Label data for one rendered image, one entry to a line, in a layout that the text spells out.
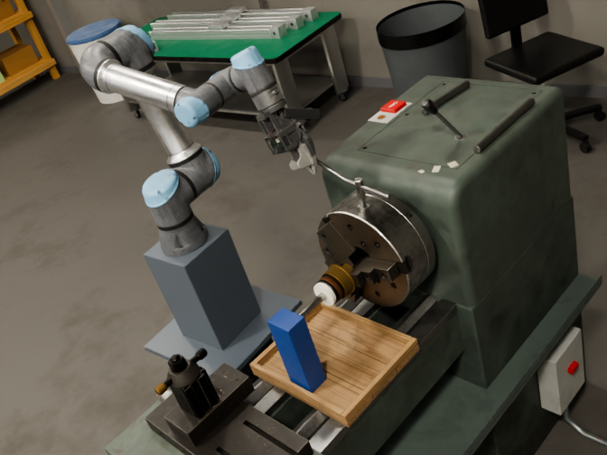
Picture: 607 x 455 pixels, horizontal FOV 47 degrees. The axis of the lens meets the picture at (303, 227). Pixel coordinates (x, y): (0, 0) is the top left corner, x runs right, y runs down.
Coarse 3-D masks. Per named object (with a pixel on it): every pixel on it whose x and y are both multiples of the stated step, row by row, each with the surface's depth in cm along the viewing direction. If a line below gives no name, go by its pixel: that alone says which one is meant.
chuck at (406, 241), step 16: (336, 208) 188; (352, 208) 183; (384, 208) 181; (320, 224) 193; (336, 224) 188; (352, 224) 183; (368, 224) 178; (384, 224) 178; (400, 224) 180; (320, 240) 198; (352, 240) 187; (368, 240) 182; (384, 240) 177; (400, 240) 178; (416, 240) 181; (352, 256) 194; (368, 256) 196; (384, 256) 181; (400, 256) 177; (416, 256) 180; (416, 272) 182; (368, 288) 195; (384, 288) 190; (400, 288) 184; (384, 304) 194
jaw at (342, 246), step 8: (328, 216) 188; (328, 224) 188; (320, 232) 188; (328, 232) 187; (336, 232) 188; (328, 240) 188; (336, 240) 187; (344, 240) 188; (328, 248) 186; (336, 248) 186; (344, 248) 187; (352, 248) 188; (328, 256) 188; (336, 256) 185; (344, 256) 186; (328, 264) 187; (336, 264) 184
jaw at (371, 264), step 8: (360, 264) 185; (368, 264) 183; (376, 264) 182; (384, 264) 180; (392, 264) 179; (400, 264) 178; (408, 264) 180; (352, 272) 183; (360, 272) 181; (368, 272) 180; (376, 272) 180; (384, 272) 178; (392, 272) 178; (400, 272) 180; (360, 280) 182; (368, 280) 182; (376, 280) 181; (384, 280) 180; (392, 280) 178
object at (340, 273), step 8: (344, 264) 186; (328, 272) 183; (336, 272) 182; (344, 272) 182; (320, 280) 182; (328, 280) 181; (336, 280) 181; (344, 280) 181; (352, 280) 182; (336, 288) 180; (344, 288) 181; (352, 288) 184; (336, 296) 180; (344, 296) 183
